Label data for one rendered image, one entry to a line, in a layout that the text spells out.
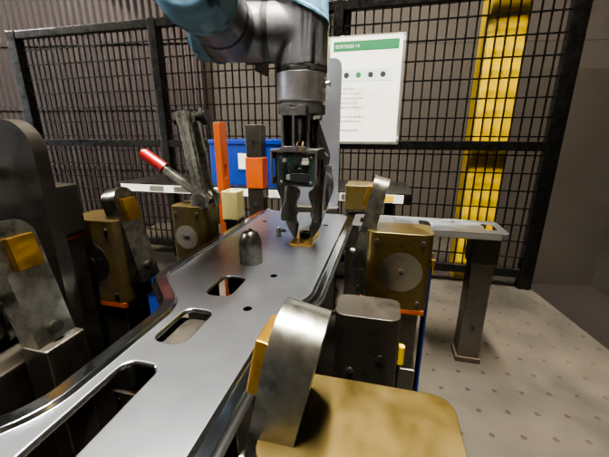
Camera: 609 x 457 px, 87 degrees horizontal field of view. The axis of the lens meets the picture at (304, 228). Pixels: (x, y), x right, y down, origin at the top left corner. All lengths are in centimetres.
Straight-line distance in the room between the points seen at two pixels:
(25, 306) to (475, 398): 70
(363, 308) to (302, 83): 31
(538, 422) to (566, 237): 256
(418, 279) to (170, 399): 35
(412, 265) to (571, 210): 275
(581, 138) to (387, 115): 220
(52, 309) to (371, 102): 93
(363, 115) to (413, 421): 96
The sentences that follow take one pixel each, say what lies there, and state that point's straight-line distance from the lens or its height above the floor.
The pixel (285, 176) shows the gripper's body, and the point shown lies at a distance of 48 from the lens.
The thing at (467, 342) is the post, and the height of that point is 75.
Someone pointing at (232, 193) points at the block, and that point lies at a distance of 67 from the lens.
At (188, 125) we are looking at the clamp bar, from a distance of 61.
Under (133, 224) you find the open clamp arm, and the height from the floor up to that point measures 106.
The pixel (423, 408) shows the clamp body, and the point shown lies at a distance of 19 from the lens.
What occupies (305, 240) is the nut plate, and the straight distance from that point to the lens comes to 55.
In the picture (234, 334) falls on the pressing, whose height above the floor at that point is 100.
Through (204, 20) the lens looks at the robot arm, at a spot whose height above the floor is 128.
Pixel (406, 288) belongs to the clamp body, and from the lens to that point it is 49.
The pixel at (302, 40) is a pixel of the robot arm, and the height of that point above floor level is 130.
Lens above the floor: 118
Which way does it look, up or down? 16 degrees down
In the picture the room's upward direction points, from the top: straight up
